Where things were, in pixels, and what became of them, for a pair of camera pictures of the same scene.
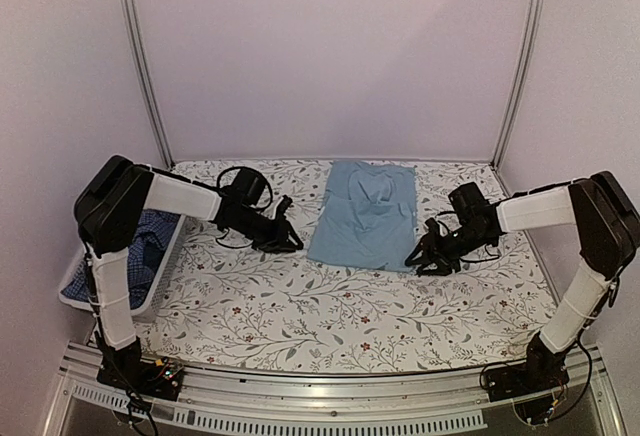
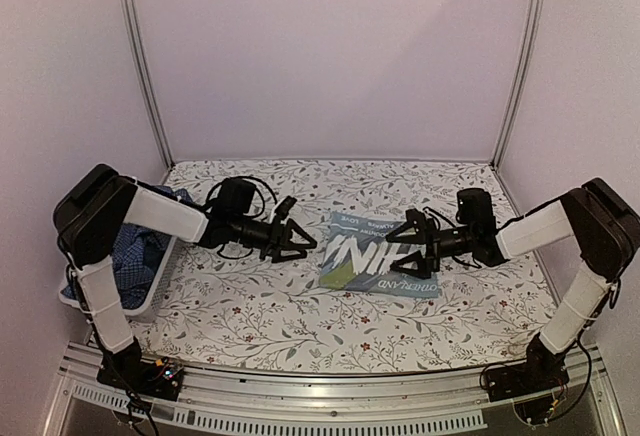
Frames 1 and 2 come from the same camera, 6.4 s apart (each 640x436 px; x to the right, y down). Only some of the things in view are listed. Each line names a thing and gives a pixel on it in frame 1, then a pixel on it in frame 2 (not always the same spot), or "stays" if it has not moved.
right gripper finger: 420,253 → 415,220
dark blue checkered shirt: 144,258 stays
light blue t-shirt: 368,217 → 358,257
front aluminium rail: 282,402 stays
